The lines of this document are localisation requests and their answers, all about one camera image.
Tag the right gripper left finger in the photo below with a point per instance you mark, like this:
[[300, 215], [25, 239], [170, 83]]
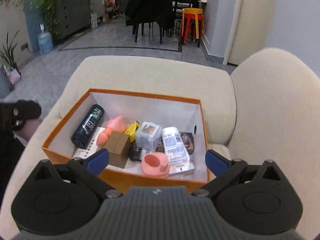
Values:
[[87, 171]]

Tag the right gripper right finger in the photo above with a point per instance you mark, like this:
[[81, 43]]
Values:
[[226, 173]]

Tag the dark blue cylinder bottle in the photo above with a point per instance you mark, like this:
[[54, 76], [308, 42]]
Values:
[[84, 132]]

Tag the brown cardboard block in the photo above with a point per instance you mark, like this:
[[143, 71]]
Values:
[[118, 146]]

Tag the black plaid pouch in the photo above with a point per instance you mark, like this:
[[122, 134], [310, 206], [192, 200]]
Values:
[[136, 153]]

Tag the white floral bottle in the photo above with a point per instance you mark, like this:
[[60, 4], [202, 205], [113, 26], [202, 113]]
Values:
[[174, 146]]

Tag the pink pump bottle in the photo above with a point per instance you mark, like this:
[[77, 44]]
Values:
[[117, 124]]

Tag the yellow tape measure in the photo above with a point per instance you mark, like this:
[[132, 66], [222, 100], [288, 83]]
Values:
[[131, 130]]

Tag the pink cup with spout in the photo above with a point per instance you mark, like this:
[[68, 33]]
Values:
[[155, 165]]

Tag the clear plastic card box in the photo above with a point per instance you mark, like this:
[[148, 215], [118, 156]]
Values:
[[148, 136]]

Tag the white glasses case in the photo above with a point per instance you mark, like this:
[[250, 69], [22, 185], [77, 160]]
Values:
[[92, 146]]

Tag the pastel striped bag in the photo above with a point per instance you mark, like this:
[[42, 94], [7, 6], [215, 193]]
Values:
[[12, 74]]

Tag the potted grass plant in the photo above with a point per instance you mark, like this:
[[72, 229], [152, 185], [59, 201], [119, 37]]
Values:
[[7, 51]]

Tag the beige sofa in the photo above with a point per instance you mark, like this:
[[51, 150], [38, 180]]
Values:
[[267, 108]]

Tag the blue water jug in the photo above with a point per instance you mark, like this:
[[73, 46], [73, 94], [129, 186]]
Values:
[[45, 40]]

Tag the green trailing plant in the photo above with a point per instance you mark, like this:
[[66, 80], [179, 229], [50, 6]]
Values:
[[48, 11]]

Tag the dark grey cabinet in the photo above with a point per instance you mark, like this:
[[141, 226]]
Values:
[[73, 16]]

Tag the orange red stacked stools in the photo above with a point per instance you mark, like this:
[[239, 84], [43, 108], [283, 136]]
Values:
[[192, 24]]

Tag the black dining chair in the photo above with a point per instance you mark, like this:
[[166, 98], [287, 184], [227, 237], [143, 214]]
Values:
[[140, 12]]

